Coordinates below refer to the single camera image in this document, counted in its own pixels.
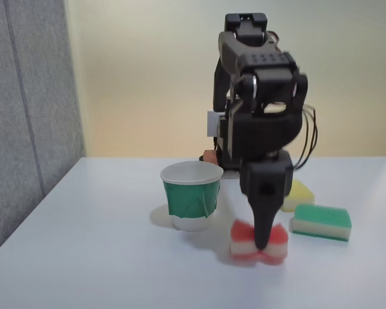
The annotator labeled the yellow sponge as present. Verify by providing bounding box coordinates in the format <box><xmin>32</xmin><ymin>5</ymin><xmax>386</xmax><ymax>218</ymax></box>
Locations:
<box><xmin>279</xmin><ymin>179</ymin><xmax>316</xmax><ymax>213</ymax></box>

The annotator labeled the black cable bundle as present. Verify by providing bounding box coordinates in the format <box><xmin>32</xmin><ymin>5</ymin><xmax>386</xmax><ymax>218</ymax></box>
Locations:
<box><xmin>292</xmin><ymin>103</ymin><xmax>318</xmax><ymax>171</ymax></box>

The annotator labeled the grey felt partition panel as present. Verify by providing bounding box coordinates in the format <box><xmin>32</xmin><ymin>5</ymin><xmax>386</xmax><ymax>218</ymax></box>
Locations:
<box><xmin>0</xmin><ymin>0</ymin><xmax>86</xmax><ymax>262</ymax></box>

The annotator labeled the green and white sponge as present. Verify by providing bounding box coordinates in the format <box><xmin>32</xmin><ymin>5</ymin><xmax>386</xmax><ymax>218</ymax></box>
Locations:
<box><xmin>291</xmin><ymin>203</ymin><xmax>353</xmax><ymax>243</ymax></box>

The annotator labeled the white paper cup green tape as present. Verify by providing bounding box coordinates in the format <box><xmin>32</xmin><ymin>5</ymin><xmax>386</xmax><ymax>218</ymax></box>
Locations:
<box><xmin>160</xmin><ymin>161</ymin><xmax>225</xmax><ymax>232</ymax></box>

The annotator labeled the red and white sponge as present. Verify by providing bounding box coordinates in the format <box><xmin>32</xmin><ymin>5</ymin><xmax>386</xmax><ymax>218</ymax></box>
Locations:
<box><xmin>229</xmin><ymin>218</ymin><xmax>290</xmax><ymax>267</ymax></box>

